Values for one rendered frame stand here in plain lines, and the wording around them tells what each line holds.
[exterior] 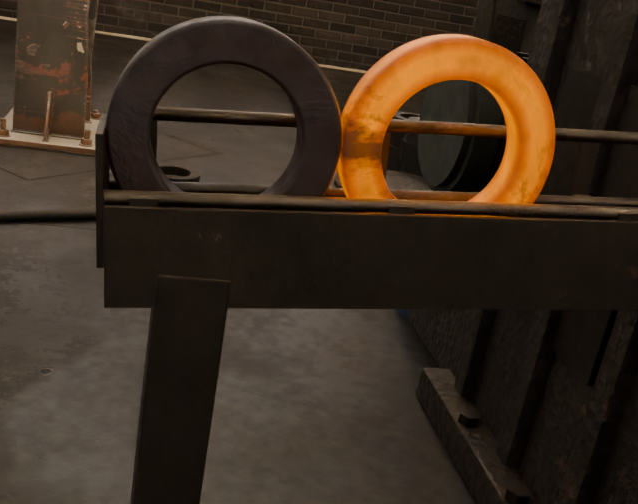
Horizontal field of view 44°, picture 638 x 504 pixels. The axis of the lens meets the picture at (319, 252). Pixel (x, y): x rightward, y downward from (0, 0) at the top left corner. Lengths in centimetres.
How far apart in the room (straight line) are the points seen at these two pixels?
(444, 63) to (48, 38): 262
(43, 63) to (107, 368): 176
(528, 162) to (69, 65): 262
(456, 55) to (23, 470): 98
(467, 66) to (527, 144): 9
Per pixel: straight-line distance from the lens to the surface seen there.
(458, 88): 204
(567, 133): 80
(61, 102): 322
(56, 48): 319
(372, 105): 65
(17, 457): 141
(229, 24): 63
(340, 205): 65
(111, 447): 143
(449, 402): 159
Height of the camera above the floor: 82
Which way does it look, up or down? 20 degrees down
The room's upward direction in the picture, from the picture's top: 10 degrees clockwise
